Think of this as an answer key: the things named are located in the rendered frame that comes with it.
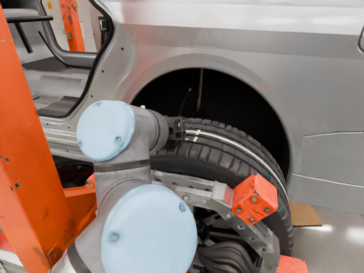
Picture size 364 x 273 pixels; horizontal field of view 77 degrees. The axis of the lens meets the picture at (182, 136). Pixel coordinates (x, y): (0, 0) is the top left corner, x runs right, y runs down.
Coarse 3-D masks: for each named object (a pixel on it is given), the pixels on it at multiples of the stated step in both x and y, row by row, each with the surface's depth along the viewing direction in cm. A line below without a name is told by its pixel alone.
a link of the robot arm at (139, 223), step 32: (128, 192) 22; (160, 192) 22; (96, 224) 22; (128, 224) 19; (160, 224) 21; (192, 224) 22; (64, 256) 21; (96, 256) 20; (128, 256) 19; (160, 256) 20; (192, 256) 22
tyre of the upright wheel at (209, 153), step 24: (192, 120) 78; (192, 144) 65; (216, 144) 66; (240, 144) 70; (168, 168) 65; (192, 168) 63; (216, 168) 61; (240, 168) 60; (264, 168) 68; (288, 216) 64; (288, 240) 65
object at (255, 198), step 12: (252, 180) 54; (264, 180) 56; (240, 192) 56; (252, 192) 51; (264, 192) 52; (276, 192) 55; (240, 204) 53; (252, 204) 52; (264, 204) 51; (276, 204) 52; (240, 216) 55; (252, 216) 54; (264, 216) 53
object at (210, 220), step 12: (204, 216) 74; (216, 216) 74; (204, 228) 83; (216, 228) 77; (228, 228) 102; (204, 240) 79; (216, 240) 79; (228, 240) 96; (240, 240) 91; (252, 252) 79
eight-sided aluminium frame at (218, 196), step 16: (160, 176) 62; (176, 176) 62; (176, 192) 57; (192, 192) 56; (208, 192) 56; (224, 192) 56; (208, 208) 57; (224, 208) 55; (240, 224) 56; (256, 224) 60; (256, 240) 57; (272, 240) 60; (272, 256) 58; (272, 272) 61
